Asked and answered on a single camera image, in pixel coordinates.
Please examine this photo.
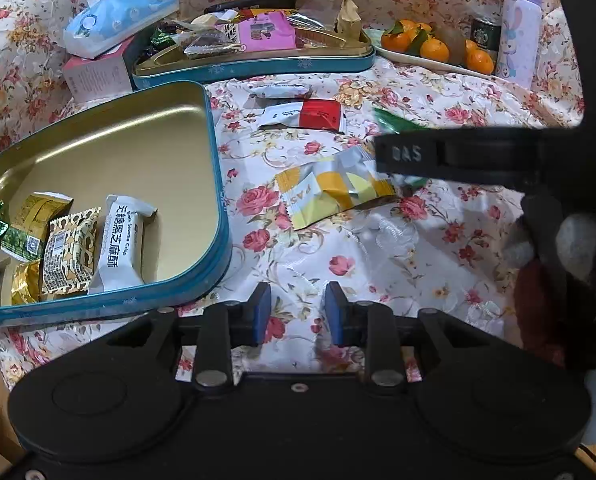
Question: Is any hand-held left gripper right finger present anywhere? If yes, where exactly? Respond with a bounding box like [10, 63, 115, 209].
[324, 281, 504, 392]

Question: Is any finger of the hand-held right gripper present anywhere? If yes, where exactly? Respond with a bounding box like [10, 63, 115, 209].
[375, 127, 586, 193]

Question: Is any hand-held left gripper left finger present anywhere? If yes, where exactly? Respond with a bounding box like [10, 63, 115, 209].
[105, 281, 273, 392]

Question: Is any white black-print snack packet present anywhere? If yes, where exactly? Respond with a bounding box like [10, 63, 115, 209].
[88, 194, 159, 295]

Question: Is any gold brown patterned snack packet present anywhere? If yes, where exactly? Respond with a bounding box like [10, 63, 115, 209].
[40, 206, 102, 301]

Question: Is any blue tin tray gold inside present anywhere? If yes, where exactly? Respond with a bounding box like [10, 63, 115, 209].
[0, 80, 233, 329]

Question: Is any gold foil candy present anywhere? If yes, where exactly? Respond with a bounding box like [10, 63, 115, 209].
[10, 258, 43, 306]

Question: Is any gold green snack packet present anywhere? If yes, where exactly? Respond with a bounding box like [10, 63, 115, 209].
[1, 191, 74, 264]

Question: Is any blue tin tray with snacks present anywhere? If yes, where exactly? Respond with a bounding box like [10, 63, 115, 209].
[132, 7, 376, 92]

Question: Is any orange mandarin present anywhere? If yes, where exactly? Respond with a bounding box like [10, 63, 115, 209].
[381, 19, 419, 54]
[420, 35, 451, 65]
[465, 48, 495, 74]

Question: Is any purple rabbit-print thermos bottle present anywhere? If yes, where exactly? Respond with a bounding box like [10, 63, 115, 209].
[495, 0, 543, 91]

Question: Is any brown kiwi fruit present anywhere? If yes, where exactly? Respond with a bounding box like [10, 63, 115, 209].
[435, 25, 470, 64]

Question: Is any white fruit plate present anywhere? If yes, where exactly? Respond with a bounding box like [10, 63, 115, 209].
[365, 27, 500, 80]

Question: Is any dark green drink can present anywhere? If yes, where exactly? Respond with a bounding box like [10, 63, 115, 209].
[470, 15, 504, 54]

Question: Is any yellow white snack packet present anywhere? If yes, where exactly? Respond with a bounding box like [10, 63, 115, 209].
[276, 144, 399, 231]

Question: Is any red white snack packet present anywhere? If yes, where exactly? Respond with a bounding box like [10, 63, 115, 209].
[257, 100, 347, 135]

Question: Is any gold paper snack packet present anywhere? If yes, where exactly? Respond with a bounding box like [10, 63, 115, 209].
[335, 0, 363, 42]

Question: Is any grey white snack packet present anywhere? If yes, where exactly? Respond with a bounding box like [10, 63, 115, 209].
[248, 81, 313, 101]

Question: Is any pink snack packet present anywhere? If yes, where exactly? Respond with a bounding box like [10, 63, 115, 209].
[215, 10, 299, 53]

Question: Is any black flat device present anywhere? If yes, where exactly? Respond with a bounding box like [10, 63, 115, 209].
[203, 0, 299, 15]

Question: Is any brown clear-wrapped snack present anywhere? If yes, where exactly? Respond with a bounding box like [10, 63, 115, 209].
[178, 27, 245, 59]

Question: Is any pink white carton box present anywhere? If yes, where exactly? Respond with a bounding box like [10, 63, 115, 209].
[62, 35, 149, 107]

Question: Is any blue white tissue pack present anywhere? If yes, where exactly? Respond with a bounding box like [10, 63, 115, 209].
[64, 0, 179, 59]

